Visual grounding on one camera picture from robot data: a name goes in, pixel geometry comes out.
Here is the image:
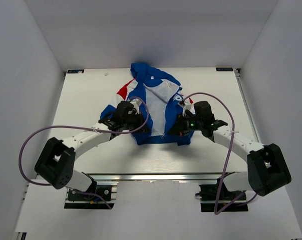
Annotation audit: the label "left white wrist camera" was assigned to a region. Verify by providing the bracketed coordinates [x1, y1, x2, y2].
[130, 98, 142, 114]

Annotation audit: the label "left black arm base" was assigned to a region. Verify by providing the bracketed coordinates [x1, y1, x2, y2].
[64, 182, 117, 210]

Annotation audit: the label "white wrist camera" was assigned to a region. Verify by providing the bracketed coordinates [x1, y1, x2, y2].
[178, 100, 194, 117]
[130, 98, 142, 114]

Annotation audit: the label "left blue corner sticker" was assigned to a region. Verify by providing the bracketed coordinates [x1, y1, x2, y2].
[67, 69, 84, 74]

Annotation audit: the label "aluminium table rail frame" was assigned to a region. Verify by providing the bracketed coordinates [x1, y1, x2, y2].
[60, 67, 275, 182]

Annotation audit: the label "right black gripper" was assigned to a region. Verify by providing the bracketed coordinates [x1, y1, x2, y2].
[167, 112, 203, 137]

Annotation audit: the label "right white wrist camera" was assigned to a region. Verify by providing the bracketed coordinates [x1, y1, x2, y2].
[178, 100, 194, 117]

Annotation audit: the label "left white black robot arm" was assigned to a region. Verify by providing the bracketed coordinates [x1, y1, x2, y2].
[35, 97, 150, 200]

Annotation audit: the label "right blue corner sticker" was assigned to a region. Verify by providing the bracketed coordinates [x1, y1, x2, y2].
[215, 67, 233, 72]

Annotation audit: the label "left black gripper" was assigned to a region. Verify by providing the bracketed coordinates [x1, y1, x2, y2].
[122, 110, 151, 135]

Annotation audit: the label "blue white red jacket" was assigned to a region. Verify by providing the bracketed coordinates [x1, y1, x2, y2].
[100, 63, 194, 146]

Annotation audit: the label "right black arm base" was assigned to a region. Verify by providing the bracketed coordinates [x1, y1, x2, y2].
[195, 184, 248, 213]

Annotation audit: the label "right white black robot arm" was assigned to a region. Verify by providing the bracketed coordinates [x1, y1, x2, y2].
[168, 100, 291, 200]

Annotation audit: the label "blue corner sticker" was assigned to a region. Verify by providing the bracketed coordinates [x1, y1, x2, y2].
[67, 69, 84, 74]
[215, 67, 233, 72]

